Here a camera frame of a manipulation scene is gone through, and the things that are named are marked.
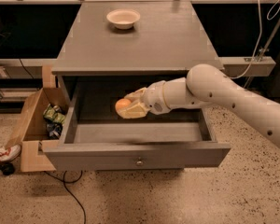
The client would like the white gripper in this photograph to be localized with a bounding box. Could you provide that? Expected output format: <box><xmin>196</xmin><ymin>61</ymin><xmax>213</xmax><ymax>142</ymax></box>
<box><xmin>119</xmin><ymin>80</ymin><xmax>171</xmax><ymax>119</ymax></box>

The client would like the orange fruit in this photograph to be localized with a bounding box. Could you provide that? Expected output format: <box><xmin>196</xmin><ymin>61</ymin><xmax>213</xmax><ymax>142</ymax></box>
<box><xmin>115</xmin><ymin>98</ymin><xmax>131</xmax><ymax>113</ymax></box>

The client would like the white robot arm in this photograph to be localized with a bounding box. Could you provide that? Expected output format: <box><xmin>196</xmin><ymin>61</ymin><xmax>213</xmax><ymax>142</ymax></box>
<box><xmin>115</xmin><ymin>64</ymin><xmax>280</xmax><ymax>148</ymax></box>

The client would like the grey open top drawer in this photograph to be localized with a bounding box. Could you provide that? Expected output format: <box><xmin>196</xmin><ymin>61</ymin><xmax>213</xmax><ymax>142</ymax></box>
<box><xmin>44</xmin><ymin>76</ymin><xmax>231</xmax><ymax>171</ymax></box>

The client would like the round metal drawer knob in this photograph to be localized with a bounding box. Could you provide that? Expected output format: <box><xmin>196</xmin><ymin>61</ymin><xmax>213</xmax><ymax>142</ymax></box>
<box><xmin>135</xmin><ymin>158</ymin><xmax>144</xmax><ymax>167</ymax></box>

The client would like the grey wooden cabinet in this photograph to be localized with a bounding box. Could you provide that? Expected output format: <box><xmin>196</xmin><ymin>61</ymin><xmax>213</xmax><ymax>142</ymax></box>
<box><xmin>51</xmin><ymin>0</ymin><xmax>226</xmax><ymax>124</ymax></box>

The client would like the white paper bowl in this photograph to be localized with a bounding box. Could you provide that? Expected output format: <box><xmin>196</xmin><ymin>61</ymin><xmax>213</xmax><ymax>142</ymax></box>
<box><xmin>106</xmin><ymin>9</ymin><xmax>140</xmax><ymax>30</ymax></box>

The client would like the green snack packet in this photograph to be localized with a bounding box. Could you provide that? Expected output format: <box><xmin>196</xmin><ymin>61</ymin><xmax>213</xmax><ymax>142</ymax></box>
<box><xmin>43</xmin><ymin>104</ymin><xmax>66</xmax><ymax>124</ymax></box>

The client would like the blue snack packet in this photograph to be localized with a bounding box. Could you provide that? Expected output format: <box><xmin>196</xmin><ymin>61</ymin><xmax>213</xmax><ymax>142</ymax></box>
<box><xmin>46</xmin><ymin>123</ymin><xmax>63</xmax><ymax>139</ymax></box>

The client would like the open cardboard box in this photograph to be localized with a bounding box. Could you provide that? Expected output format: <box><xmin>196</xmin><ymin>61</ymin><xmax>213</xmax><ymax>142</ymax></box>
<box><xmin>6</xmin><ymin>65</ymin><xmax>68</xmax><ymax>172</ymax></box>

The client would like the red and white sneaker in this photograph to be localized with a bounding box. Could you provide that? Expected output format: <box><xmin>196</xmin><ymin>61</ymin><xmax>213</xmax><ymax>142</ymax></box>
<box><xmin>0</xmin><ymin>145</ymin><xmax>21</xmax><ymax>163</ymax></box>

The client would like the black caster wheel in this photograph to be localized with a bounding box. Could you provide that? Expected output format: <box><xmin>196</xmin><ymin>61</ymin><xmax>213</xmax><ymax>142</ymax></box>
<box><xmin>0</xmin><ymin>163</ymin><xmax>15</xmax><ymax>175</ymax></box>

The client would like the black floor cable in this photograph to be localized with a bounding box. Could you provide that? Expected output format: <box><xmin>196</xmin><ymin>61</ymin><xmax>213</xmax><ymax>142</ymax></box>
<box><xmin>44</xmin><ymin>170</ymin><xmax>87</xmax><ymax>224</ymax></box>

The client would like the white hanging cable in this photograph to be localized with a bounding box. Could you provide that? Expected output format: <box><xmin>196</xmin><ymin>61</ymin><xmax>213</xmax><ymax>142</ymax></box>
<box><xmin>230</xmin><ymin>0</ymin><xmax>280</xmax><ymax>80</ymax></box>

